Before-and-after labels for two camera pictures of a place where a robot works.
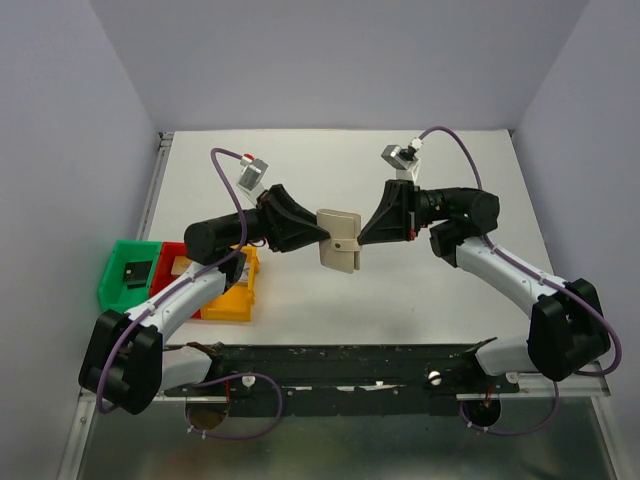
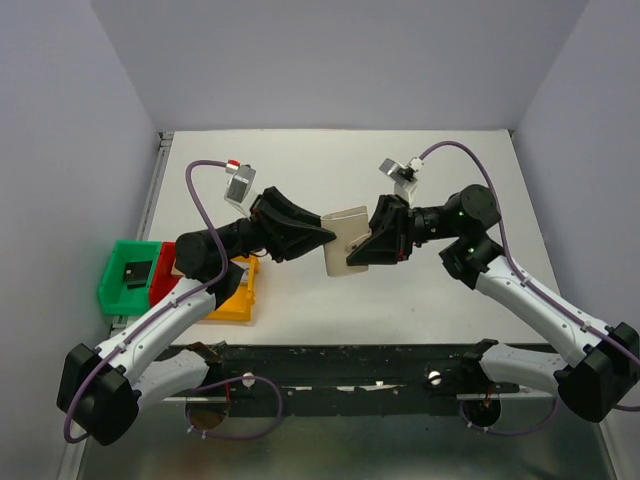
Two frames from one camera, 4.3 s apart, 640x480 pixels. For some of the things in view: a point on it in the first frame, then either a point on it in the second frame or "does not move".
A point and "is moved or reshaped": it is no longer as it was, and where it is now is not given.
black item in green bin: x=137 y=271 does not move
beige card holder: x=340 y=251 is moved or reshaped
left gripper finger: x=297 y=216 does not move
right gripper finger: x=384 y=226 -> x=374 y=251
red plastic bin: x=162 y=274 does not move
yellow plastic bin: x=237 y=302 does not move
